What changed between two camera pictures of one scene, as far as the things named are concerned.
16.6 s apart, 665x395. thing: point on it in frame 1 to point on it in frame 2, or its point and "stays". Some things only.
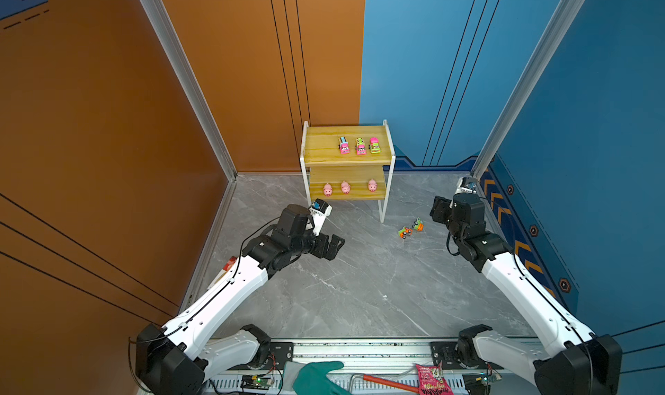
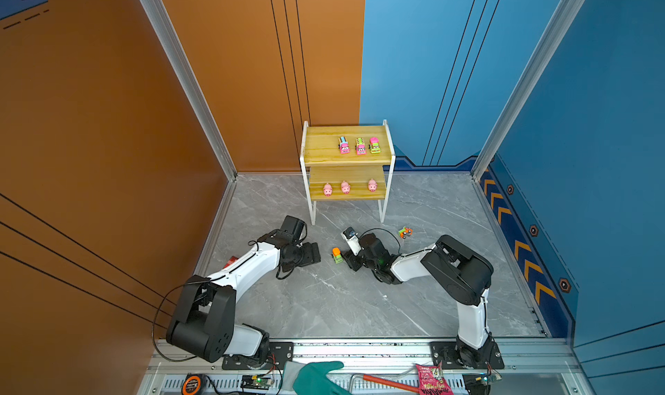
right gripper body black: [442, 213] to [355, 262]
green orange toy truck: [405, 231] stays
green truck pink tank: [374, 145] stays
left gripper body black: [319, 247] to [303, 255]
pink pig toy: [345, 187] stays
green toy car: [418, 224] to [336, 254]
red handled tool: [415, 389] stays
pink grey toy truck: [344, 146] stays
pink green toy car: [360, 146] stays
